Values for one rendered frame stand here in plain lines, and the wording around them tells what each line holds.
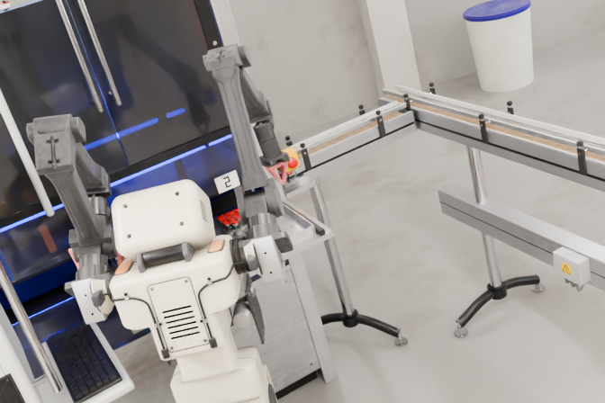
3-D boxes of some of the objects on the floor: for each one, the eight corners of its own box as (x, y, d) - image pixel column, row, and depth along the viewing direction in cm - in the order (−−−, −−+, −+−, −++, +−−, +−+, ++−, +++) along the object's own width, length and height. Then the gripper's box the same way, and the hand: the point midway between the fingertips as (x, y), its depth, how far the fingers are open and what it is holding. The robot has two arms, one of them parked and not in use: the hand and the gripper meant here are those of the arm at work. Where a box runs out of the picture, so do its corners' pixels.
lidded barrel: (517, 67, 597) (507, -6, 573) (553, 78, 551) (544, 0, 527) (463, 85, 589) (451, 13, 564) (494, 99, 543) (483, 21, 519)
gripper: (251, 141, 224) (267, 186, 229) (263, 144, 215) (280, 191, 219) (270, 133, 226) (286, 177, 231) (283, 136, 217) (299, 182, 222)
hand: (282, 182), depth 225 cm, fingers closed
